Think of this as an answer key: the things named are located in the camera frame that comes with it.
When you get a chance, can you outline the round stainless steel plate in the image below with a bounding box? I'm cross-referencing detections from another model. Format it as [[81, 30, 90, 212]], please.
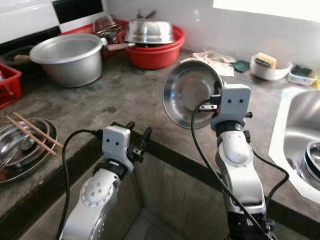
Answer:
[[162, 59, 225, 130]]

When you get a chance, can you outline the white dish cloth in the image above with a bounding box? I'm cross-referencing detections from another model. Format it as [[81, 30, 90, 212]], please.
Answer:
[[181, 49, 236, 77]]

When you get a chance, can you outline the green scouring pad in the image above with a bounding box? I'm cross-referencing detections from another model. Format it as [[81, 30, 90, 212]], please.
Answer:
[[231, 59, 251, 74]]

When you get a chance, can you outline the yellow dish sponge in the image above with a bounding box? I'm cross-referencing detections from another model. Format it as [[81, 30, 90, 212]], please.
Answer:
[[254, 52, 279, 70]]

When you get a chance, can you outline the white ceramic bowl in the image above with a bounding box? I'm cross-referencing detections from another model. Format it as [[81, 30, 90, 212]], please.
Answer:
[[249, 53, 294, 82]]

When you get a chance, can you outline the round red plastic basin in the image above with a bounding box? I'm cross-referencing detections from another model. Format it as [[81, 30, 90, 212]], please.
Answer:
[[124, 23, 187, 70]]

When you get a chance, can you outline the stainless steel double sink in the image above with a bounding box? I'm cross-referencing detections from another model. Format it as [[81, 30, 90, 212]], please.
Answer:
[[268, 87, 320, 205]]

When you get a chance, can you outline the small white scrubber tray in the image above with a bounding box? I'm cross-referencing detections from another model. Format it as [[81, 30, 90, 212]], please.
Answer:
[[287, 64, 316, 87]]

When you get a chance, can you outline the upturned large steel bowl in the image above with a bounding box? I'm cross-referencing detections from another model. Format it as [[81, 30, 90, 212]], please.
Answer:
[[123, 18, 176, 45]]

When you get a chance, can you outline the red plastic crate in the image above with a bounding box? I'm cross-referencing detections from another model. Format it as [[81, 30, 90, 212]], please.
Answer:
[[0, 62, 24, 109]]

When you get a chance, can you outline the large aluminium pot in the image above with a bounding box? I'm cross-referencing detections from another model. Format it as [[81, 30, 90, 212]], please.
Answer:
[[28, 33, 109, 89]]

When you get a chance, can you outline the wooden chopstick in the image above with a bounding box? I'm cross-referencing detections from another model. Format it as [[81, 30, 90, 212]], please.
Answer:
[[12, 111, 64, 149], [6, 115, 57, 156]]

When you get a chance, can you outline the wide steel plate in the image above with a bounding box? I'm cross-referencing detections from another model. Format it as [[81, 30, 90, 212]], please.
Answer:
[[0, 117, 59, 184]]

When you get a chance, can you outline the black wok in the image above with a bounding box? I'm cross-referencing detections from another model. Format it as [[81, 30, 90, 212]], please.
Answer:
[[0, 44, 37, 67]]

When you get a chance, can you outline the shallow steel dish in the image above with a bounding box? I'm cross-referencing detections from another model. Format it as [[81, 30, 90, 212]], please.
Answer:
[[0, 121, 51, 170]]

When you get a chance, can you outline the rectangular red plastic tub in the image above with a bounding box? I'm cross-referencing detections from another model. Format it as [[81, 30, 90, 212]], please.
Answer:
[[69, 19, 129, 52]]

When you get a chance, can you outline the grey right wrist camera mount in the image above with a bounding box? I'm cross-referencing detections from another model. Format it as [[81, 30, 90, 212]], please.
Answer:
[[209, 83, 253, 132]]

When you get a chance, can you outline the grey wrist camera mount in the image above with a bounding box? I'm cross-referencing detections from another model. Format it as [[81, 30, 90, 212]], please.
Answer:
[[102, 124, 134, 166], [209, 83, 253, 132]]

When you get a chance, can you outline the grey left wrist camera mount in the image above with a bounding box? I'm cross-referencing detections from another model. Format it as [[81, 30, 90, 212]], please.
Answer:
[[102, 124, 134, 166]]

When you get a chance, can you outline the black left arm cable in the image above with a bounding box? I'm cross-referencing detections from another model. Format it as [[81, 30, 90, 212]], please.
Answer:
[[61, 128, 106, 240]]

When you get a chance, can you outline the wooden utensil handle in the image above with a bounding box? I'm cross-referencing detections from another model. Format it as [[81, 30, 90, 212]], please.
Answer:
[[108, 42, 137, 52]]

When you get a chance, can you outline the steel wire strainer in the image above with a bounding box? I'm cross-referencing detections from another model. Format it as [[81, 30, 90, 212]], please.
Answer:
[[92, 15, 124, 44]]

